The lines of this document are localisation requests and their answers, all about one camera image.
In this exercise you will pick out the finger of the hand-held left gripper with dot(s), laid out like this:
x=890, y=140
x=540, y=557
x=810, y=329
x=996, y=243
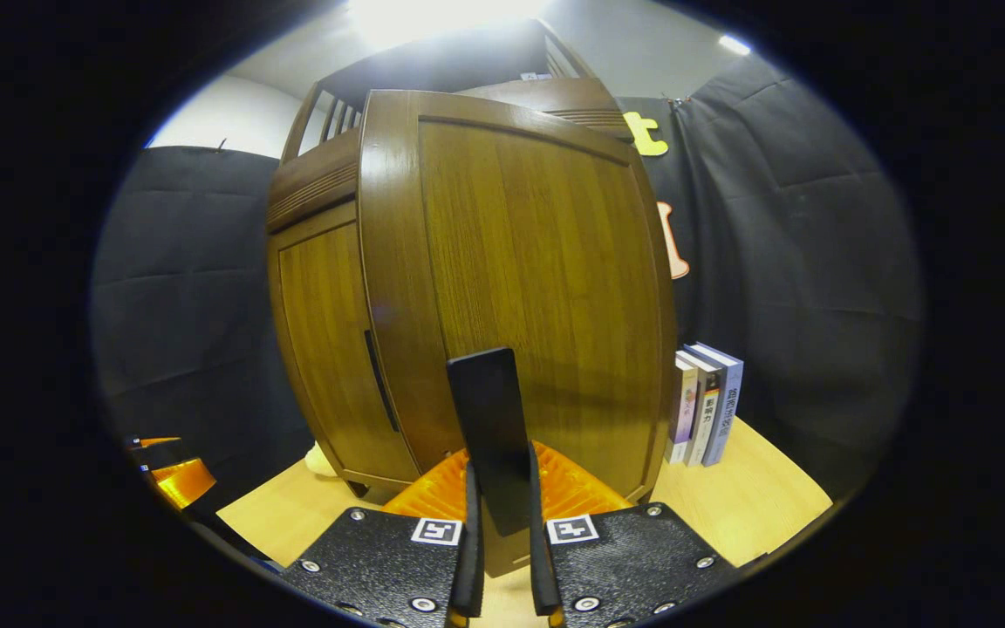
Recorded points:
x=156, y=442
x=184, y=481

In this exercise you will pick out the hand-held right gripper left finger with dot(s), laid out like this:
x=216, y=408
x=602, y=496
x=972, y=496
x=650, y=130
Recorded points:
x=380, y=558

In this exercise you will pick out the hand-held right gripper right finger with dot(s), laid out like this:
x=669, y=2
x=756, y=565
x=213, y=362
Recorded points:
x=633, y=558

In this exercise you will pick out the wooden cabinet door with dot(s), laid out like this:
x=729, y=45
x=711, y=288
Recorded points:
x=537, y=262
x=328, y=349

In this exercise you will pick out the wooden double-door shoe cabinet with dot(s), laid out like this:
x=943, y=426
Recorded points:
x=311, y=179

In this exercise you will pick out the white plush toy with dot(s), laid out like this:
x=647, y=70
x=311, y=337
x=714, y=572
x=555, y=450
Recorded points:
x=321, y=460

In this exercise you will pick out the pale purple book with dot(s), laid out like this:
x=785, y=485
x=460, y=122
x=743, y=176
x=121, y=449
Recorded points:
x=684, y=410

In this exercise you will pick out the grey-blue book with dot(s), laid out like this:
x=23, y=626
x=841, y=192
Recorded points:
x=727, y=410

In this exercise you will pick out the black backdrop cloth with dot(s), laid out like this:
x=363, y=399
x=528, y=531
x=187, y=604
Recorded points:
x=816, y=262

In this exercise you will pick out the large ceiling light panel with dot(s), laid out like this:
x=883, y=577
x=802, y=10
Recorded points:
x=441, y=17

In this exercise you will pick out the small ceiling light panel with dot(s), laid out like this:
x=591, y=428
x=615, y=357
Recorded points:
x=734, y=44

